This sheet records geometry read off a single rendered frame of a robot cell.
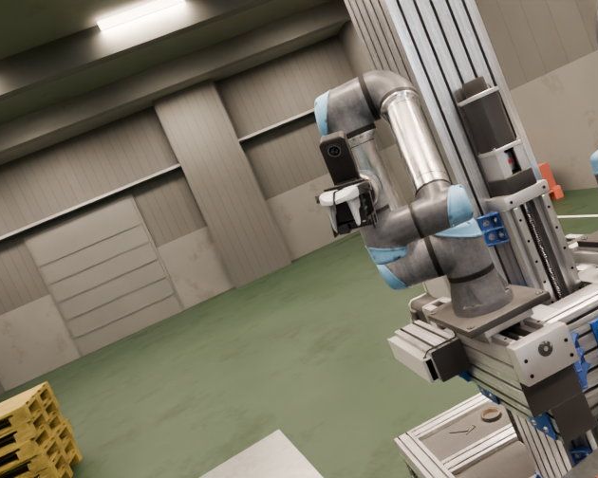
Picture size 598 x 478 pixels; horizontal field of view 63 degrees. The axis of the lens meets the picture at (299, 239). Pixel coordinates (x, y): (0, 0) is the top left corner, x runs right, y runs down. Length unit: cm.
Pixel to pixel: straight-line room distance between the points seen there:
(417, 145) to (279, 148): 1113
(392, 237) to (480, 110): 55
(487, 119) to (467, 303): 48
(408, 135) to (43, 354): 1207
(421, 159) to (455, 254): 29
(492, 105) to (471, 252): 41
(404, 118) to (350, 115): 15
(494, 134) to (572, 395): 66
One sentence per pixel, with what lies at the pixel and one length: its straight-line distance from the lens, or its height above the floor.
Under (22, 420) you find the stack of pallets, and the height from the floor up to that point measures 69.
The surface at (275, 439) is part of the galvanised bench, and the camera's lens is 106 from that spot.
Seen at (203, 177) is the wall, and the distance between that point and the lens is 1154.
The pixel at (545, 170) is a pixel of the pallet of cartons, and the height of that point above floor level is 42.
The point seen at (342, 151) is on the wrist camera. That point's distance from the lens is 83.
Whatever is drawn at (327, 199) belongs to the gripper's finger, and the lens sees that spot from 72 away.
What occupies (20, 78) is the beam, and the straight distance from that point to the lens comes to 783.
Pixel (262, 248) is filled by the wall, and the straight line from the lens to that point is 1155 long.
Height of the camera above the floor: 148
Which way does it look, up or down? 5 degrees down
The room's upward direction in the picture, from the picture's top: 24 degrees counter-clockwise
